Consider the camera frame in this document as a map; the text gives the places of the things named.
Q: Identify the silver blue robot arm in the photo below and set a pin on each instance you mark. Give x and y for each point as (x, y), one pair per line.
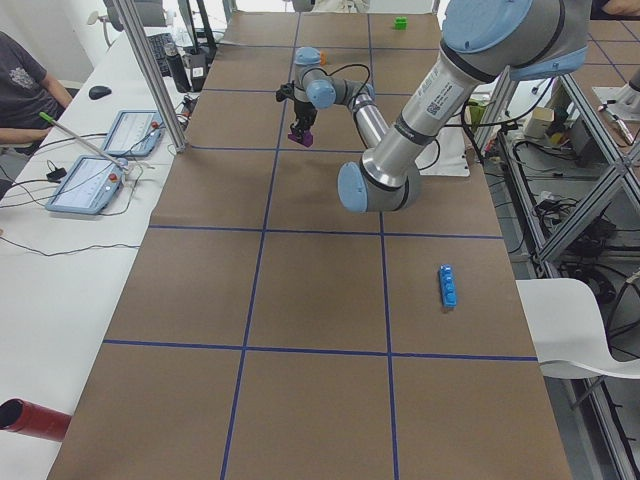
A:
(480, 39)

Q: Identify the teach pendant tablet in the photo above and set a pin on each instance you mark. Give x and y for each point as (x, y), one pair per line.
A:
(88, 187)
(133, 133)

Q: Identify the green tipped metal rod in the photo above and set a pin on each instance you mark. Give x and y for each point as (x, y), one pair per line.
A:
(120, 164)

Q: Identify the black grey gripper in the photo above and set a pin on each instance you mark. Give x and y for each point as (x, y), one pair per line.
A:
(303, 109)

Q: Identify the white chair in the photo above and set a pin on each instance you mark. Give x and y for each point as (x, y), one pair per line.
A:
(567, 331)

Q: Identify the long blue block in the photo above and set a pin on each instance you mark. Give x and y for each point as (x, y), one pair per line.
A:
(448, 288)

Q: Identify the red cylinder bottle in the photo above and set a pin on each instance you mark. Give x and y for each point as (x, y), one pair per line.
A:
(26, 418)

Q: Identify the green block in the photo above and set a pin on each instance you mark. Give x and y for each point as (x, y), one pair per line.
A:
(400, 23)

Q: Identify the seated person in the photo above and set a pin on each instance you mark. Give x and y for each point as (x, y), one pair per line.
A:
(27, 89)

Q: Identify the black computer mouse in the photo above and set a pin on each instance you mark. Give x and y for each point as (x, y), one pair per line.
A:
(98, 92)

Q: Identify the black water bottle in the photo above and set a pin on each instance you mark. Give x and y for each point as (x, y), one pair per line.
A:
(177, 68)

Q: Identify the upper teach pendant tablet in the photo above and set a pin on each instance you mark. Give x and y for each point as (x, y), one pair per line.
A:
(133, 133)

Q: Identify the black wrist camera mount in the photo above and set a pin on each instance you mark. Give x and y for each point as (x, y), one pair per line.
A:
(284, 92)

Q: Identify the black keyboard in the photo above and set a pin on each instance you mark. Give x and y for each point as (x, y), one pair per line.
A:
(157, 43)

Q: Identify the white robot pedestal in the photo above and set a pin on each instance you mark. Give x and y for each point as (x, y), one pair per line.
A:
(445, 156)

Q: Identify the lower teach pendant tablet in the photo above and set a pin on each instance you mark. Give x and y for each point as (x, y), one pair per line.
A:
(88, 187)

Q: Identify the purple trapezoid block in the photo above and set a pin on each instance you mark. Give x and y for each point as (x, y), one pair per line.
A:
(304, 138)

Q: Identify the aluminium frame post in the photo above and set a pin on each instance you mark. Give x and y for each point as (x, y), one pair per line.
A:
(134, 29)

